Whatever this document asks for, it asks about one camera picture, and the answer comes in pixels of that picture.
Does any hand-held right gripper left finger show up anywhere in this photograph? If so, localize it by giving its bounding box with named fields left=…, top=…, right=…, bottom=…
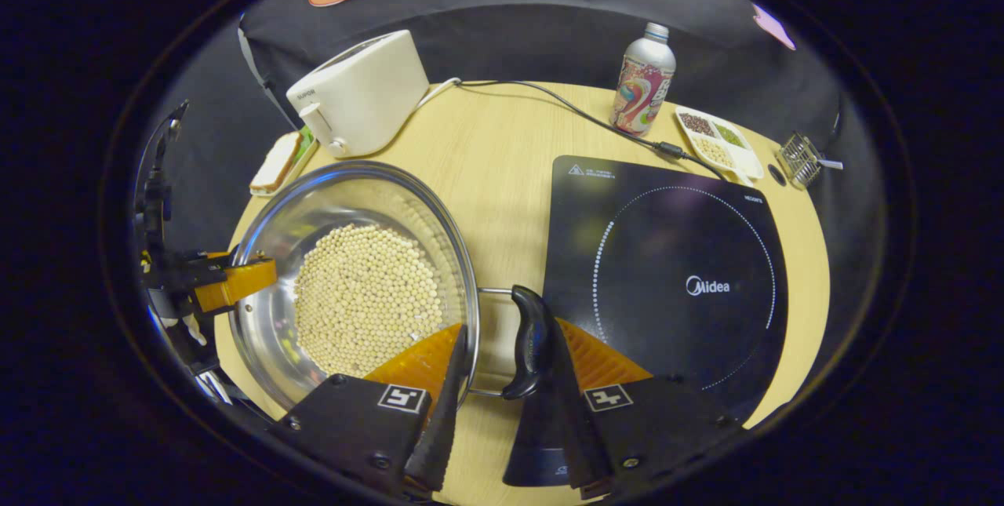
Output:
left=267, top=323, right=470, bottom=501

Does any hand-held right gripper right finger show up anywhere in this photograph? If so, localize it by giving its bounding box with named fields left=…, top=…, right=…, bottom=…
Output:
left=547, top=318, right=742, bottom=501

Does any large pile of soybeans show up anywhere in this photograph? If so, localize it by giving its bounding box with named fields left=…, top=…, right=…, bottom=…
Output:
left=293, top=224, right=446, bottom=378

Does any steel pot with black handles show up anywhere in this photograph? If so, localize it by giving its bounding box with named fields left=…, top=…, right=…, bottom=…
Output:
left=227, top=160, right=556, bottom=413

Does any black induction cooktop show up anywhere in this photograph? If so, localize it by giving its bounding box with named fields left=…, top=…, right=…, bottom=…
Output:
left=502, top=155, right=790, bottom=489

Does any white bread sandwich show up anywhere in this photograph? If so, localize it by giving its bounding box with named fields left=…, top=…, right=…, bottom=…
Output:
left=249, top=132, right=303, bottom=195

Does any white toaster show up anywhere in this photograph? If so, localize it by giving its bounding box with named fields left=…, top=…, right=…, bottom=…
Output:
left=286, top=29, right=431, bottom=159

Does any small pile of pale beans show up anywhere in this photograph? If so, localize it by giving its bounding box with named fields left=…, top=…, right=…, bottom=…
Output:
left=694, top=137, right=734, bottom=169

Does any white divided dish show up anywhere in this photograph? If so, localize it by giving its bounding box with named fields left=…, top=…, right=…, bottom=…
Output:
left=675, top=106, right=765, bottom=181

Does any silver bottle with colourful label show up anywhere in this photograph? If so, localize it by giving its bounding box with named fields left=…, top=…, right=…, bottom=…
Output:
left=609, top=22, right=677, bottom=137

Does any white toaster cable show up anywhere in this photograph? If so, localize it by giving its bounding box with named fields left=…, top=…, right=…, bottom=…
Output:
left=416, top=77, right=464, bottom=111

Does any black power cable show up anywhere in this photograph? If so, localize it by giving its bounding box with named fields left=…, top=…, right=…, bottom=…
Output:
left=459, top=81, right=730, bottom=181

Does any small wire mesh basket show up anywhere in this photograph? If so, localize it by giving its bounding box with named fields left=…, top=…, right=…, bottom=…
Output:
left=777, top=132, right=844, bottom=191

